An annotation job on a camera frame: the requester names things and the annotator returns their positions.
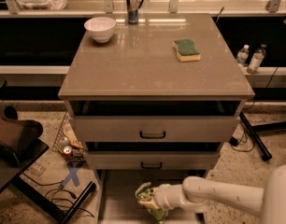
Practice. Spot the wire basket with snacks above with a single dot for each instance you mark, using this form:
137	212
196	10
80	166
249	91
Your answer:
66	137

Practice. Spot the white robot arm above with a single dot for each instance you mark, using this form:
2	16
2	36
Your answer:
269	204

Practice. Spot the blue tape cross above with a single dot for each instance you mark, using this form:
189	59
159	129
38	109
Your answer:
72	177

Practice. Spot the clear water bottle blue label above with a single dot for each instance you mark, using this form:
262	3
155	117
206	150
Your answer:
243	55

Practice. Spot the grey drawer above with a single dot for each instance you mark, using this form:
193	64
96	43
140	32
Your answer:
154	129
147	160

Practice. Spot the yellow green sponge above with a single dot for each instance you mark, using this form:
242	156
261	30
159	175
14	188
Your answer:
186	51

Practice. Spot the grey drawer cabinet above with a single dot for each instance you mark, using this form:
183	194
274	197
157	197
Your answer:
137	74

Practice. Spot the black chair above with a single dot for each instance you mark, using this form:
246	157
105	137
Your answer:
20	145

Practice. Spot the top grey drawer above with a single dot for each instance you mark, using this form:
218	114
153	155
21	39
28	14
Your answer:
154	129

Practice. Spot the green jalapeno chip bag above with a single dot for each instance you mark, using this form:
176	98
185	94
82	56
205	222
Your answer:
143	194

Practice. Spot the white ceramic bowl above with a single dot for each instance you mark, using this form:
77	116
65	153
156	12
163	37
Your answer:
100	29

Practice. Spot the clear bottle yellowish label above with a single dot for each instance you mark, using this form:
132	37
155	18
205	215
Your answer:
256	59

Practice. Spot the black table leg bar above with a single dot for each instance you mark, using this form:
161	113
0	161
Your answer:
62	217

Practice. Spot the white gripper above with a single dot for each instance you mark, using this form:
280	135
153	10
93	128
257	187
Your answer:
162	196

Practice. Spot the middle grey drawer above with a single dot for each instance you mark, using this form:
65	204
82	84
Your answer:
147	160

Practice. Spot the open bottom drawer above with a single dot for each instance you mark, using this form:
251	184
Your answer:
119	205

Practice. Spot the black stand leg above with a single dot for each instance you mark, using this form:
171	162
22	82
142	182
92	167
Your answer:
266	155

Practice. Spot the red soda can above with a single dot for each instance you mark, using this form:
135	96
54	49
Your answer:
67	152

